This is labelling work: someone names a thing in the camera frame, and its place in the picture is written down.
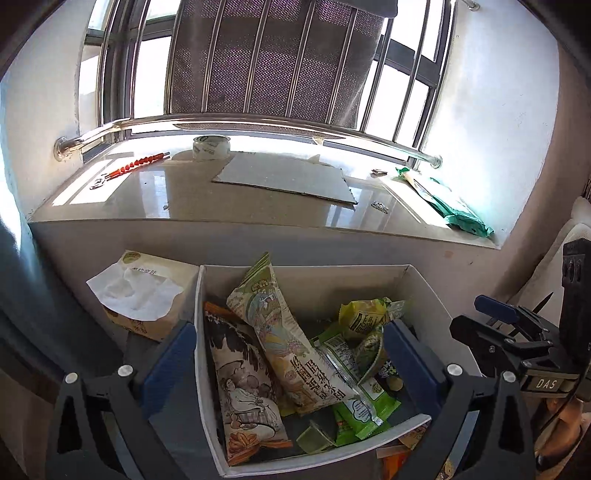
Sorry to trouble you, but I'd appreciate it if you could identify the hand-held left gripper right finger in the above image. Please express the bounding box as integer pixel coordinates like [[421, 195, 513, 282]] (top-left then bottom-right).
[[383, 320, 536, 480]]

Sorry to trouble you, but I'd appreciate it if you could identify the tissue pack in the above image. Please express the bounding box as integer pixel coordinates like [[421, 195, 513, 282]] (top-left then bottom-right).
[[86, 249, 200, 343]]

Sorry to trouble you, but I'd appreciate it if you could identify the white cardboard box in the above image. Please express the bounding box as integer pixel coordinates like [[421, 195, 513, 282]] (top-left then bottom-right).
[[194, 264, 481, 479]]

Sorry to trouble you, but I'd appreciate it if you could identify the person's right hand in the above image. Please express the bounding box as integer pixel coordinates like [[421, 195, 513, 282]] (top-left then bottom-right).
[[538, 397, 583, 462]]

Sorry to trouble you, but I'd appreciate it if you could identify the green plastic packet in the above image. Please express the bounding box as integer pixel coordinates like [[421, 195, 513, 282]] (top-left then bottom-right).
[[394, 167, 495, 239]]

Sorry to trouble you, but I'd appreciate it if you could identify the dark green snack packet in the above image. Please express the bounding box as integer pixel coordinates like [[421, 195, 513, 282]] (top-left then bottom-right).
[[355, 329, 387, 385]]

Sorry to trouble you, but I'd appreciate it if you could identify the green seaweed snack packet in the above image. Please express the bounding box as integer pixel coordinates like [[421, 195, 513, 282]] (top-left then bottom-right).
[[318, 333, 385, 426]]

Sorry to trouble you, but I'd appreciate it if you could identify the clear tape roll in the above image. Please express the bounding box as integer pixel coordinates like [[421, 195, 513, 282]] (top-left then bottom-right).
[[192, 136, 232, 162]]

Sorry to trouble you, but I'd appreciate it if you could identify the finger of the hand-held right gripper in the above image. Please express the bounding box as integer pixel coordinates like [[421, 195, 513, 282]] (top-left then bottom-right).
[[449, 315, 556, 368], [474, 294, 553, 341]]

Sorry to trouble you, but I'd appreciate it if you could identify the cardboard sheet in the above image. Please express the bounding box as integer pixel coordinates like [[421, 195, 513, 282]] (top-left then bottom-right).
[[212, 152, 359, 205]]

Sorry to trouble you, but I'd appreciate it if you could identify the metal window grille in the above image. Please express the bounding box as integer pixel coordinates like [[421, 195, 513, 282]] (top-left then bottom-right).
[[52, 0, 482, 172]]

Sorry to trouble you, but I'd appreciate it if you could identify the long cartoon print snack bag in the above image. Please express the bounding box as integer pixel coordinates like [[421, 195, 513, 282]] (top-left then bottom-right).
[[226, 252, 364, 417]]

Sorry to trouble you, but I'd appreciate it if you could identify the blue curtain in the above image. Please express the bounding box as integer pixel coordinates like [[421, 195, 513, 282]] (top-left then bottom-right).
[[0, 157, 116, 370]]

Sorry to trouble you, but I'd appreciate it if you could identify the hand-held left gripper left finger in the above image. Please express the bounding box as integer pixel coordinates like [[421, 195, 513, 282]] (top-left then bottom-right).
[[46, 320, 198, 480]]

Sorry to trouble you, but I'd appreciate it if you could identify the small yellow green snack packet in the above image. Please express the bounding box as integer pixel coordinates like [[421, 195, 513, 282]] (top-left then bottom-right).
[[338, 297, 406, 341]]

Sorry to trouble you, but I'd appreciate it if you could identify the pale yellow jelly cup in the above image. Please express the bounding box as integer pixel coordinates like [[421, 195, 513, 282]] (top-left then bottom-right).
[[295, 420, 338, 454]]

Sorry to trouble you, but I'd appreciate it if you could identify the red beaded stick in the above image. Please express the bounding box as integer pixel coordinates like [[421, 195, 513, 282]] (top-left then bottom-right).
[[103, 152, 171, 179]]

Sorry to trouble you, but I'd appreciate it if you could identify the black white cartoon snack bag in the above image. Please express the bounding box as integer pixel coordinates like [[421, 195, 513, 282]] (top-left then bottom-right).
[[203, 302, 294, 467]]

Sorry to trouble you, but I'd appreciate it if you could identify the marble window sill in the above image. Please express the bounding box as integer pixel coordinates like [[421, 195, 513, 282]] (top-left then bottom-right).
[[28, 137, 502, 250]]

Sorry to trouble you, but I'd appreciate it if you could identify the grey hanging cloth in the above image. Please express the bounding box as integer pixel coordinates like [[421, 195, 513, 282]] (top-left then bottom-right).
[[167, 0, 399, 131]]

